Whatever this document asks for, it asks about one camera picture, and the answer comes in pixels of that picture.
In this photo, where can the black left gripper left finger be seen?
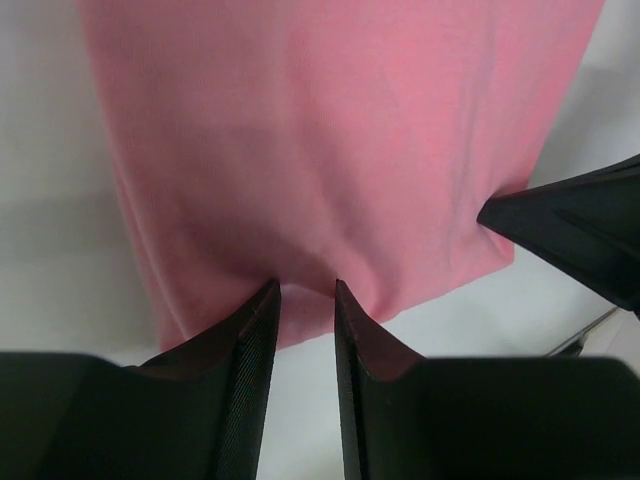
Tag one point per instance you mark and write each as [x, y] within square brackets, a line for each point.
[196, 411]

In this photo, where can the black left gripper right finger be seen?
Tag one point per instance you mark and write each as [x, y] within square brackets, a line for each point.
[406, 416]

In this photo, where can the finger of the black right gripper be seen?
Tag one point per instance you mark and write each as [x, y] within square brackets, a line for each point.
[586, 226]

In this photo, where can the light pink t shirt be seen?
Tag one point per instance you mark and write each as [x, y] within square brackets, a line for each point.
[317, 141]

